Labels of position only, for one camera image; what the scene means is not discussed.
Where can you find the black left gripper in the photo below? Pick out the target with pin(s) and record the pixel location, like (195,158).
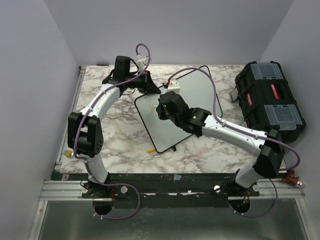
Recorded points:
(148,85)

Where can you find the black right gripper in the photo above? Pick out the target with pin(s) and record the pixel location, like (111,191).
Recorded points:
(159,109)

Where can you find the white whiteboard marker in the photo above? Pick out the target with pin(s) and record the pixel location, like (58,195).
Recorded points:
(153,107)

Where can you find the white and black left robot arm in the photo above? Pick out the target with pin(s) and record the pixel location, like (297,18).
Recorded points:
(84,130)

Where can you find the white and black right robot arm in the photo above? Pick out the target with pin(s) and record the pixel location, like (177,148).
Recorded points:
(264,146)

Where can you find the blue tape piece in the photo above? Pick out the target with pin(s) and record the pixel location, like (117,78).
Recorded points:
(177,177)

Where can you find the black plastic toolbox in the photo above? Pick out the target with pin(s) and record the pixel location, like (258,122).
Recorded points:
(267,102)

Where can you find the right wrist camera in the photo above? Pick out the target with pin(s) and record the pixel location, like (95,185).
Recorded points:
(172,86)

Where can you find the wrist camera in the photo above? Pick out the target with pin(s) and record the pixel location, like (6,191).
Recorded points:
(142,62)
(172,86)

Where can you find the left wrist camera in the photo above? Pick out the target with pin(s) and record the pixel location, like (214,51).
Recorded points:
(142,62)

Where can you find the aluminium frame profile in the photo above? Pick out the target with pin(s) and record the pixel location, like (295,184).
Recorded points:
(42,204)

